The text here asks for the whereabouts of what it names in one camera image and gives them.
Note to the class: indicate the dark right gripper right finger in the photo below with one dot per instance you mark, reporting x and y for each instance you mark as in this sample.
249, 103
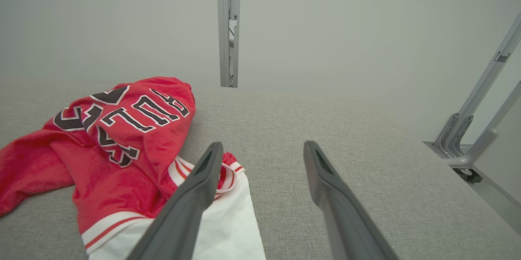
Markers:
346, 227

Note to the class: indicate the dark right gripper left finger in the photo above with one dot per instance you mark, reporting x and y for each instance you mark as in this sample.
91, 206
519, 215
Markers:
183, 219

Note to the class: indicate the red shirt with white sleeves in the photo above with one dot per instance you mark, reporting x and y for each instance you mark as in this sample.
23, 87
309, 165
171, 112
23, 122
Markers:
122, 178

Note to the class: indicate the small black caster wheel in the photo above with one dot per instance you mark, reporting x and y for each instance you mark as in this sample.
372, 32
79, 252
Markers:
468, 174

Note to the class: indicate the grey tubular partition leg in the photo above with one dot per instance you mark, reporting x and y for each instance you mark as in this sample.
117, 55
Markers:
488, 136

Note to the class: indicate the grey metal partition post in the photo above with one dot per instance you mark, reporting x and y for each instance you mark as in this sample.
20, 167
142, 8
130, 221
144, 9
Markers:
224, 28

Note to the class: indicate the grey slanted partition frame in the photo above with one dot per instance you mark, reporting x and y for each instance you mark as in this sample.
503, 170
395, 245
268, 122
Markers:
484, 85

